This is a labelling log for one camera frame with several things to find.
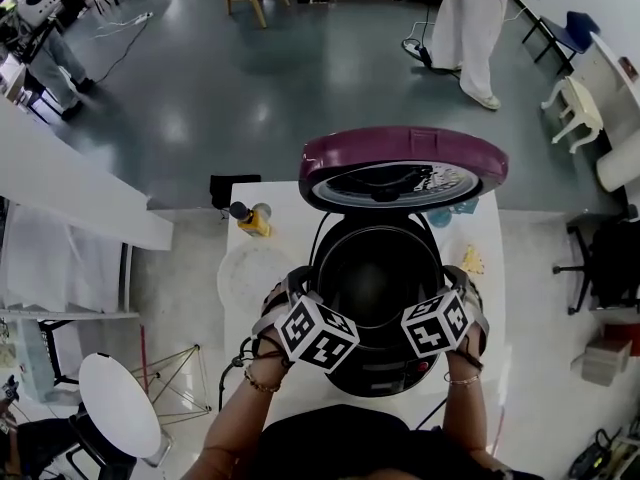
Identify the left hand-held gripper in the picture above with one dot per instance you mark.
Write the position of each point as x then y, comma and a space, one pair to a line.
320, 333

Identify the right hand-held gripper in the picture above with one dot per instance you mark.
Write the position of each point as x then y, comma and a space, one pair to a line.
435, 325

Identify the black pot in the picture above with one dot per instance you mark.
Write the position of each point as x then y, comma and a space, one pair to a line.
380, 227

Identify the black rice cooker purple lid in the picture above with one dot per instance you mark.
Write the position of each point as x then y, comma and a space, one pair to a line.
400, 150

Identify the person's left forearm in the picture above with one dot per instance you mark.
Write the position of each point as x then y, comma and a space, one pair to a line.
240, 418

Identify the person's right forearm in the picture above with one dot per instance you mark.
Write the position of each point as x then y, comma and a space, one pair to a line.
465, 408

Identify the person's left hand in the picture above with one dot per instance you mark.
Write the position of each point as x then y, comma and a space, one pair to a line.
267, 318

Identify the round white board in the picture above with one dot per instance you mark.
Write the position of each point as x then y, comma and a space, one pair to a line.
250, 278

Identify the yellow bottle black cap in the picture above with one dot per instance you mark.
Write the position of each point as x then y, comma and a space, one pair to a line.
254, 223

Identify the black bag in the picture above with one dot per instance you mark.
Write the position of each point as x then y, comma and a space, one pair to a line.
232, 190

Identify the black office chair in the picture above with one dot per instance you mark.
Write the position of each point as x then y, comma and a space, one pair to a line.
615, 263

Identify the cardboard box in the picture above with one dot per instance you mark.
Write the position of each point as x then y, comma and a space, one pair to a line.
602, 363

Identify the person's black shirt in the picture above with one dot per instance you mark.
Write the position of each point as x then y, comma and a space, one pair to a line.
350, 443

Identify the red box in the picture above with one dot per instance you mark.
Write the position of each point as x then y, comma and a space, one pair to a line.
625, 338

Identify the small white stool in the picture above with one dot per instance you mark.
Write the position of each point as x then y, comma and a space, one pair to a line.
580, 103

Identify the round white side table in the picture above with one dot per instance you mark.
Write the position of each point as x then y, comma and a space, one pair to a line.
117, 405

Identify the white curved counter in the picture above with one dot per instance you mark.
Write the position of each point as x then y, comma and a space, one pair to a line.
617, 118

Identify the white power strip black plug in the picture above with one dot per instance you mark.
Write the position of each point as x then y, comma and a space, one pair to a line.
417, 49

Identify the long white desk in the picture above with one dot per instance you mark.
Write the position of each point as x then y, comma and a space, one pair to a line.
65, 183

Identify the blue chair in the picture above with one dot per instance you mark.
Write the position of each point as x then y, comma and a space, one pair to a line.
575, 30

